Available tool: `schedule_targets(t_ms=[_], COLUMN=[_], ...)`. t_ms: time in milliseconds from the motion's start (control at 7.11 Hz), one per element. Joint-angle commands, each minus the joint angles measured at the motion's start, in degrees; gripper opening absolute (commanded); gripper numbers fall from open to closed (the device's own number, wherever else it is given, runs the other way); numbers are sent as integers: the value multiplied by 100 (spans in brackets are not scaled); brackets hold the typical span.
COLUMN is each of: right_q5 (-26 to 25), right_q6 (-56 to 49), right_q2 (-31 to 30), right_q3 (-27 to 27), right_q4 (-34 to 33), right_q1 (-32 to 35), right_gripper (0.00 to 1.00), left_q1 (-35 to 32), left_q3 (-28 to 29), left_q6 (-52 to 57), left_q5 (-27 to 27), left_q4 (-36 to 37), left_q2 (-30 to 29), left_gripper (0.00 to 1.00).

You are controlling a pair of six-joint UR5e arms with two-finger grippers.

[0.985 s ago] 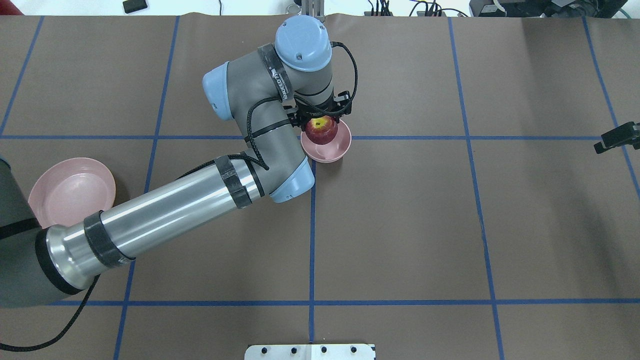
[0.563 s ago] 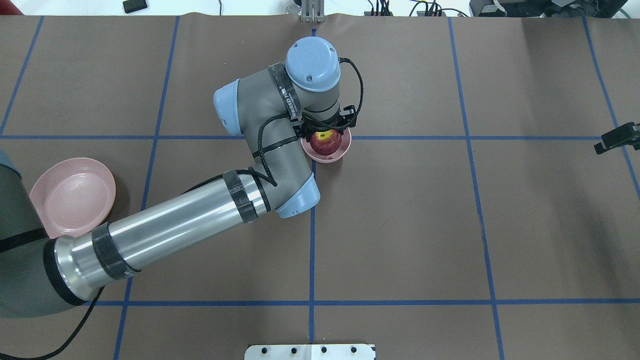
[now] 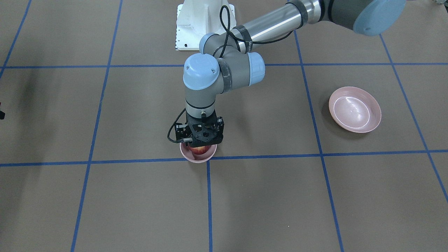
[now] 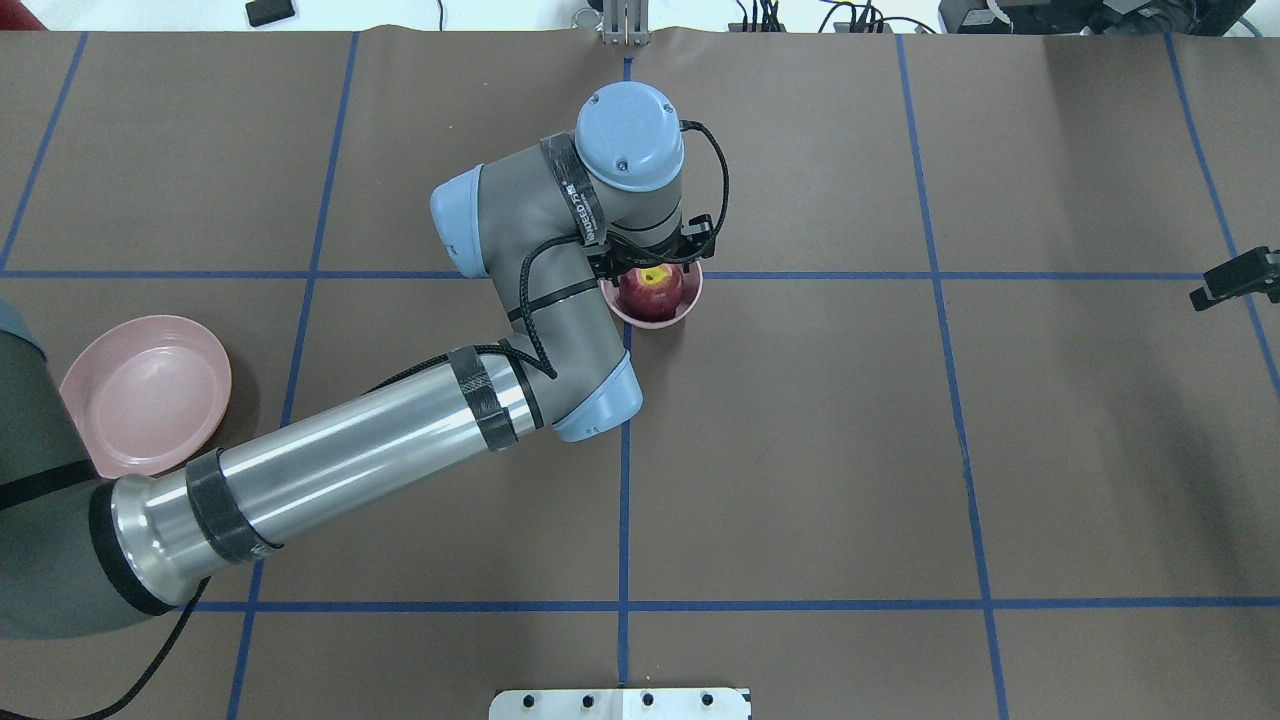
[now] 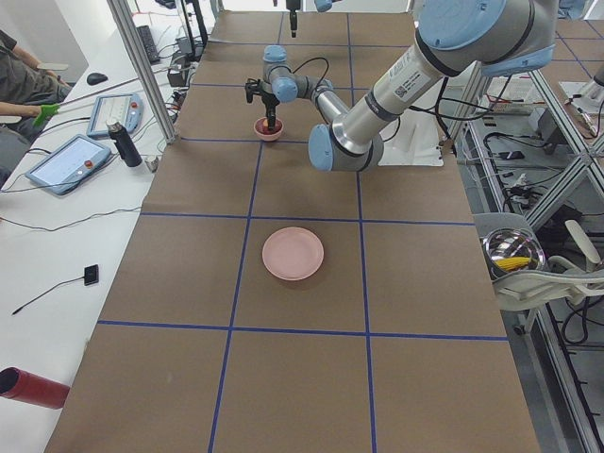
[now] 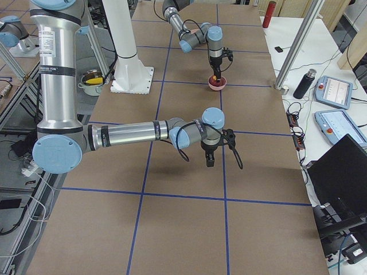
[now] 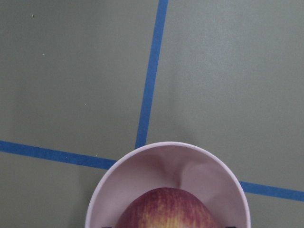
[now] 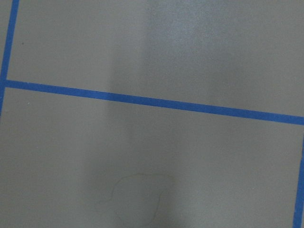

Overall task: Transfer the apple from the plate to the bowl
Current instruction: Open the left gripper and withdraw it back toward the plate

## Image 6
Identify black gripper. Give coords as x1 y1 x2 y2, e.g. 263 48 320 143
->
201 142 221 167
209 57 222 81

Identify pink bowl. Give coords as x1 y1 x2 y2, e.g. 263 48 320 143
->
208 77 227 91

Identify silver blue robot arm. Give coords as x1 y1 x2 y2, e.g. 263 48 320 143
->
1 1 232 85
30 1 233 174

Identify small black device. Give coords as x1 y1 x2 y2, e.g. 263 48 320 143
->
275 46 284 53

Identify red thermos bottle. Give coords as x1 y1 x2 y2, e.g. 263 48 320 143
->
262 1 276 29

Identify black orange adapter box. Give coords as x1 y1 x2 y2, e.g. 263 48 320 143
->
287 113 299 128

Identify black thermos bottle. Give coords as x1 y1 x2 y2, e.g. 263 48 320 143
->
293 69 317 99

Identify upper teach pendant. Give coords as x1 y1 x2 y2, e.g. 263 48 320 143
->
314 76 353 110

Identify teach pendant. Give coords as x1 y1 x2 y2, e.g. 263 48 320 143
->
314 76 353 110
314 109 366 148

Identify white enamel pot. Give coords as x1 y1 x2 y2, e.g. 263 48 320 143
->
77 69 104 97

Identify black monitor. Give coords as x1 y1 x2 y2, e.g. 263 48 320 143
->
307 134 366 238

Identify lower teach pendant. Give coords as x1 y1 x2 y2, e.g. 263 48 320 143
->
314 109 366 148

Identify white power adapter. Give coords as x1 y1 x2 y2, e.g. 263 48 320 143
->
21 162 39 178

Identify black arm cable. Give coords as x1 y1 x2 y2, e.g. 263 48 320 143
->
174 123 244 170

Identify aluminium frame post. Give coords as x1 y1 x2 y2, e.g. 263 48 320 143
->
274 0 325 90

